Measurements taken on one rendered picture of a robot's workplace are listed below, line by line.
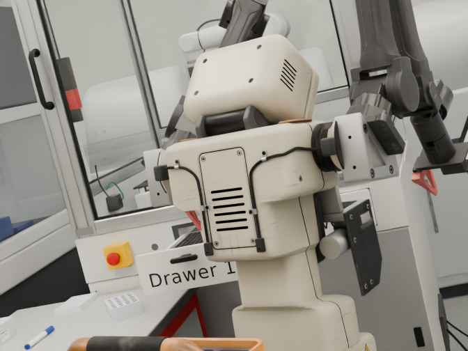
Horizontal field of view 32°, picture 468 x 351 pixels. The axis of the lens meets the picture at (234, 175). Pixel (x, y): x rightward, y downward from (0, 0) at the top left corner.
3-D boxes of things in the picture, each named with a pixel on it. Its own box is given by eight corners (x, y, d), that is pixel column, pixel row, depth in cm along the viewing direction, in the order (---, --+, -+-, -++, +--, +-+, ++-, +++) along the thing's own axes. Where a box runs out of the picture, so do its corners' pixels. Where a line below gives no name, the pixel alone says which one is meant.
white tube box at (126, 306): (143, 313, 221) (140, 300, 221) (113, 322, 219) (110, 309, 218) (135, 303, 233) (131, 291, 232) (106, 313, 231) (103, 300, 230)
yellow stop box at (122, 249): (128, 267, 247) (122, 244, 246) (106, 271, 248) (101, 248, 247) (134, 262, 251) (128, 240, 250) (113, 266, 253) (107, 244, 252)
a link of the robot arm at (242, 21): (238, -30, 187) (278, -13, 187) (228, 5, 199) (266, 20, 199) (166, 127, 167) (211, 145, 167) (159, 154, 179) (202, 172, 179)
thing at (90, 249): (409, 225, 230) (399, 176, 228) (86, 283, 256) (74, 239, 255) (414, 168, 321) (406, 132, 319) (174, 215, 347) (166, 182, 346)
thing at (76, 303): (81, 310, 240) (79, 306, 240) (55, 315, 242) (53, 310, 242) (97, 297, 252) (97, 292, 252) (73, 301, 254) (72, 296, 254)
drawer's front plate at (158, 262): (248, 278, 208) (237, 237, 207) (144, 296, 215) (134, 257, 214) (249, 276, 210) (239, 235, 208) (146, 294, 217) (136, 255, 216)
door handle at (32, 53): (48, 110, 243) (31, 48, 241) (40, 112, 244) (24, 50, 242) (55, 108, 248) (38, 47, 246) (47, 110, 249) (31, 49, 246)
